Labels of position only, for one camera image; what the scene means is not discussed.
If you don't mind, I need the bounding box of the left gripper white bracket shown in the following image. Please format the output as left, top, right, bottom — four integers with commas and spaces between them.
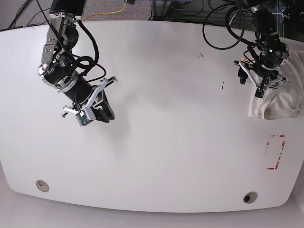
234, 59, 287, 98

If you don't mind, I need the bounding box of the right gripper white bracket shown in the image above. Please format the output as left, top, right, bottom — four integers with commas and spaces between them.
61, 77, 117, 123

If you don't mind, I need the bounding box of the white t-shirt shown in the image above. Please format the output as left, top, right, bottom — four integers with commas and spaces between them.
248, 50, 304, 120

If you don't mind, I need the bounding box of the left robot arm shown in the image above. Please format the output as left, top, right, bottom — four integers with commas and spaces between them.
224, 0, 289, 98

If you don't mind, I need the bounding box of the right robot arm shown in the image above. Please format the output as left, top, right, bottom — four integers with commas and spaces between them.
38, 0, 117, 126

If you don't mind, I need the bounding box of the left table grommet hole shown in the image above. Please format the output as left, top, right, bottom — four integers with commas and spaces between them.
36, 180, 49, 192

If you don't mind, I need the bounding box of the table grommet hole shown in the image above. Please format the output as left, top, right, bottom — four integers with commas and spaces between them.
36, 180, 49, 192
243, 191, 258, 204

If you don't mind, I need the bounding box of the red tape rectangle marking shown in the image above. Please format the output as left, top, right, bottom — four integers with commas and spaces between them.
263, 134, 286, 170

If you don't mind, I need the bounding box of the right table grommet hole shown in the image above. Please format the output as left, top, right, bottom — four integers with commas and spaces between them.
243, 191, 258, 204

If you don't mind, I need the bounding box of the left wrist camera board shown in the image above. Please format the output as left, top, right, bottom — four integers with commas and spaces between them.
255, 88, 265, 98

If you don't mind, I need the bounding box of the yellow cable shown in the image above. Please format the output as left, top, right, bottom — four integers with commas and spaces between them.
84, 0, 129, 22

